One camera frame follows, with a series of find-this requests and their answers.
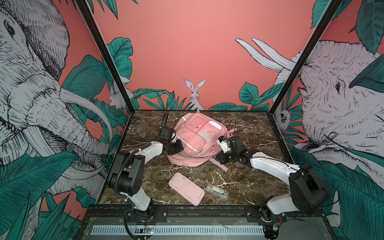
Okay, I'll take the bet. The pink student backpack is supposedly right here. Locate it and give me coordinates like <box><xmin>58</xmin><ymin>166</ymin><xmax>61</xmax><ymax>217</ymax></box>
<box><xmin>168</xmin><ymin>113</ymin><xmax>236</xmax><ymax>172</ymax></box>

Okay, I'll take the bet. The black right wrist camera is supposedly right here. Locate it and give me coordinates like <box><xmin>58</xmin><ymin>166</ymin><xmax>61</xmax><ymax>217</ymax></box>
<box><xmin>217</xmin><ymin>136</ymin><xmax>248</xmax><ymax>154</ymax></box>

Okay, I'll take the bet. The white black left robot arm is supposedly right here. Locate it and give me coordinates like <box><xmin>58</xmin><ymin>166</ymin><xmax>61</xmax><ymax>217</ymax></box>
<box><xmin>106</xmin><ymin>140</ymin><xmax>184</xmax><ymax>212</ymax></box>

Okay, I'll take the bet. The black corner frame post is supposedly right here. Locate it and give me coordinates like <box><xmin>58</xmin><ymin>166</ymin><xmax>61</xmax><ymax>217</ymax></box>
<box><xmin>76</xmin><ymin>0</ymin><xmax>135</xmax><ymax>115</ymax></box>
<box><xmin>269</xmin><ymin>0</ymin><xmax>342</xmax><ymax>115</ymax></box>

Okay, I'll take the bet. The black right corner frame post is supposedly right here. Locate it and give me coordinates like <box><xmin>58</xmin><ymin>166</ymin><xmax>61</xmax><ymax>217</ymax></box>
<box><xmin>269</xmin><ymin>0</ymin><xmax>342</xmax><ymax>115</ymax></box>

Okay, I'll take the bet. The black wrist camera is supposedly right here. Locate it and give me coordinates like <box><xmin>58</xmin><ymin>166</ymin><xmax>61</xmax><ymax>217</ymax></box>
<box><xmin>157</xmin><ymin>127</ymin><xmax>176</xmax><ymax>143</ymax></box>
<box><xmin>217</xmin><ymin>136</ymin><xmax>248</xmax><ymax>154</ymax></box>

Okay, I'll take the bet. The clear plastic eraser box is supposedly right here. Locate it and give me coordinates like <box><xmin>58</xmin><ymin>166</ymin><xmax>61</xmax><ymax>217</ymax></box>
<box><xmin>205</xmin><ymin>184</ymin><xmax>229</xmax><ymax>200</ymax></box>

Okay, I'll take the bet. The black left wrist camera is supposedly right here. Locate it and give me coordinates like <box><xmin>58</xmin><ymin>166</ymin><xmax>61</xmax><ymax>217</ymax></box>
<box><xmin>157</xmin><ymin>127</ymin><xmax>176</xmax><ymax>143</ymax></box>

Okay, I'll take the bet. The black front mounting rail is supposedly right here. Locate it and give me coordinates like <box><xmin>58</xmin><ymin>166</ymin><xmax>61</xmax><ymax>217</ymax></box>
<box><xmin>81</xmin><ymin>204</ymin><xmax>329</xmax><ymax>226</ymax></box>

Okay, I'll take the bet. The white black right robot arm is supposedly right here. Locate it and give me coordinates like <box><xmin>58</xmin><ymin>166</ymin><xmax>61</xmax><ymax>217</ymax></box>
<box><xmin>214</xmin><ymin>150</ymin><xmax>329</xmax><ymax>216</ymax></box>

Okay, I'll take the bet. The pink pencil case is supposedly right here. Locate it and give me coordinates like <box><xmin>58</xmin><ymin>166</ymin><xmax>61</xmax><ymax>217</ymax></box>
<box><xmin>169</xmin><ymin>173</ymin><xmax>205</xmax><ymax>206</ymax></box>

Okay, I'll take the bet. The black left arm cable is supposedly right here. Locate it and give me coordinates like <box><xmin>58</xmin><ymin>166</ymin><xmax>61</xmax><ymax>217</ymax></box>
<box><xmin>113</xmin><ymin>142</ymin><xmax>152</xmax><ymax>199</ymax></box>

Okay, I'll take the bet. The black left corner frame post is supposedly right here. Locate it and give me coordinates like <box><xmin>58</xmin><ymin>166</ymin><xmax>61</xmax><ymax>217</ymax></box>
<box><xmin>76</xmin><ymin>0</ymin><xmax>135</xmax><ymax>115</ymax></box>

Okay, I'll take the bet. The white ventilation grille strip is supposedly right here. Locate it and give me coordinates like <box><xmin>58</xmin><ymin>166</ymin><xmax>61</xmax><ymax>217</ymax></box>
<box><xmin>90</xmin><ymin>225</ymin><xmax>264</xmax><ymax>236</ymax></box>

